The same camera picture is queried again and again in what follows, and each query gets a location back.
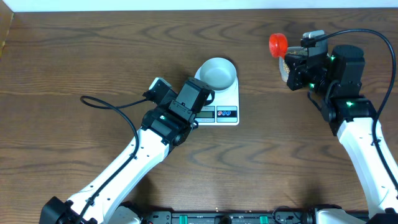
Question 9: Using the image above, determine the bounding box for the red plastic measuring scoop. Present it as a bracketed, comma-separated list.
[269, 33, 289, 58]

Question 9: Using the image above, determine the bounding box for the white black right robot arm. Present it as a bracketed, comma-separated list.
[281, 45, 397, 223]

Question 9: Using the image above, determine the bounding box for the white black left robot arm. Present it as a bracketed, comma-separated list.
[39, 78, 215, 223]

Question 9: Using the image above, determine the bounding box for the white digital kitchen scale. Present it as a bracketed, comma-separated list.
[195, 68, 240, 126]

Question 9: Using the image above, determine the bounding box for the grey round bowl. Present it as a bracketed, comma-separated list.
[197, 57, 238, 91]

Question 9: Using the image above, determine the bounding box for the clear plastic container of soybeans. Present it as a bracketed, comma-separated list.
[279, 47, 307, 83]

